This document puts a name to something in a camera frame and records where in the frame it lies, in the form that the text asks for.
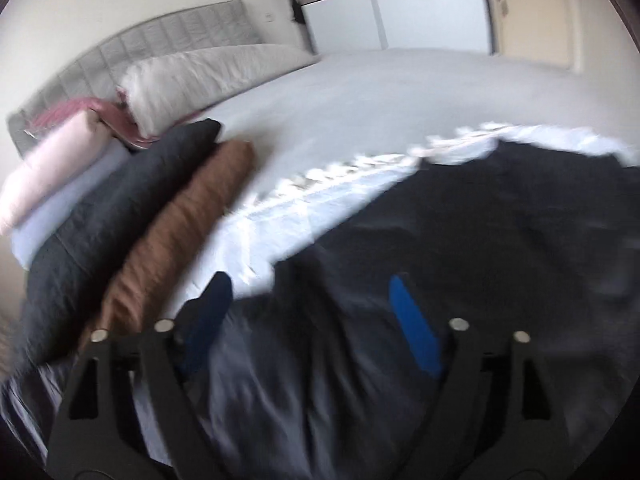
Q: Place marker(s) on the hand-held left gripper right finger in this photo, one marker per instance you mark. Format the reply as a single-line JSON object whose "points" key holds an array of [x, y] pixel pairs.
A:
{"points": [[415, 330]]}

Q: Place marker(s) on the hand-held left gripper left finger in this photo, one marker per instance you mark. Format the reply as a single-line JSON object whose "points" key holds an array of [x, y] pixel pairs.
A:
{"points": [[212, 310]]}

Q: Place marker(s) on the brown folded garment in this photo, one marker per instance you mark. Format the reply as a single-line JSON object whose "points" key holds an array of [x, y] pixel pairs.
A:
{"points": [[180, 225]]}

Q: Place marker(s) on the dusty pink pillow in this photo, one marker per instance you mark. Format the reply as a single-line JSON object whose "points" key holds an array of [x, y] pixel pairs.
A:
{"points": [[102, 110]]}

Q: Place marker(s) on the black quilted puffer jacket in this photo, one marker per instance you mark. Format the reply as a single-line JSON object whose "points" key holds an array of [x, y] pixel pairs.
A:
{"points": [[500, 235]]}

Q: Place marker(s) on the light blue folded garment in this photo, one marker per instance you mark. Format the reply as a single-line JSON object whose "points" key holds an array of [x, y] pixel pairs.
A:
{"points": [[65, 200]]}

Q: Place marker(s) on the white sliding wardrobe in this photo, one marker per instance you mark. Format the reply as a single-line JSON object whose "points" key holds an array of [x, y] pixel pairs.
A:
{"points": [[425, 15]]}

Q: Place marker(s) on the cream door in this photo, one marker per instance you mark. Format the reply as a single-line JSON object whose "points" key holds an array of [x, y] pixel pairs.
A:
{"points": [[535, 20]]}

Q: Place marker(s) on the beige pillow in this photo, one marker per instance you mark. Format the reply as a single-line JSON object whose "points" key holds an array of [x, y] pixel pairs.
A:
{"points": [[210, 75]]}

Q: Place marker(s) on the bed with grey sheet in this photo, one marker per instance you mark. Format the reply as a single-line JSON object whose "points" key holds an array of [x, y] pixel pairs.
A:
{"points": [[375, 95]]}

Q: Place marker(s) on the black folded garment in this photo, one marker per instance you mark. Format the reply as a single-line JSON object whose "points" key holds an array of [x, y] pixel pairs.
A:
{"points": [[110, 230]]}

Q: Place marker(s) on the grey padded headboard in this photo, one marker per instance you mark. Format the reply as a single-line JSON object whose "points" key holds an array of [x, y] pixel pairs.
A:
{"points": [[150, 35]]}

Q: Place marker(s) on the white checked fringed blanket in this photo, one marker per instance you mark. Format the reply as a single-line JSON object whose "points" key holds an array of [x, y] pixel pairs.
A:
{"points": [[325, 200]]}

